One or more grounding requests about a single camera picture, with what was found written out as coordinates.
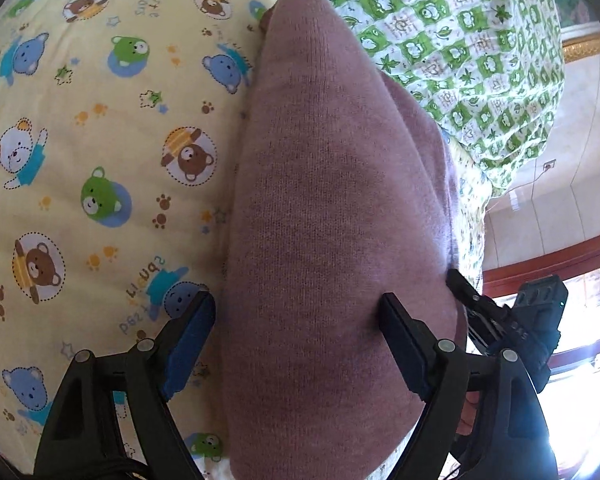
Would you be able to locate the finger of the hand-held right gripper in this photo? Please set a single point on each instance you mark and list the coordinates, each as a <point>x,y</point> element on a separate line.
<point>472,305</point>

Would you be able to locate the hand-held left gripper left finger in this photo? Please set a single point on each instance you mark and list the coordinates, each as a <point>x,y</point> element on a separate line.
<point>187,345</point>

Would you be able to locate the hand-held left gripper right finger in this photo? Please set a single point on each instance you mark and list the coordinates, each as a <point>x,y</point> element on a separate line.
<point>405,345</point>

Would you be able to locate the purple knit sweater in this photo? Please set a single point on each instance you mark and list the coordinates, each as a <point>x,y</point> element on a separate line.
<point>330,210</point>

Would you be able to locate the person's right hand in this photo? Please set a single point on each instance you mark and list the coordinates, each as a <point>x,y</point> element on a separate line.
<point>467,422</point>

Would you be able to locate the yellow bear-print bedsheet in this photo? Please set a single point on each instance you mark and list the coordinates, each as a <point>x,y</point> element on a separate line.
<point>105,110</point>

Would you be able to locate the green checkered quilt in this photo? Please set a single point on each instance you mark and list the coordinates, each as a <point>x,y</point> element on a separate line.
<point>455,35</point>

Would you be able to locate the red-brown wooden window frame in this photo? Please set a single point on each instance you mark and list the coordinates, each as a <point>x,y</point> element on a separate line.
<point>530,265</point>

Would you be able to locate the white wall socket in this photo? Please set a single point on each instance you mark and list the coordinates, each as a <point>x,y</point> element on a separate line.
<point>550,164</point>

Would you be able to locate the gold ornate frame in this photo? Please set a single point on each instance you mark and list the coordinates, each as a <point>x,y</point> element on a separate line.
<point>585,47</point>

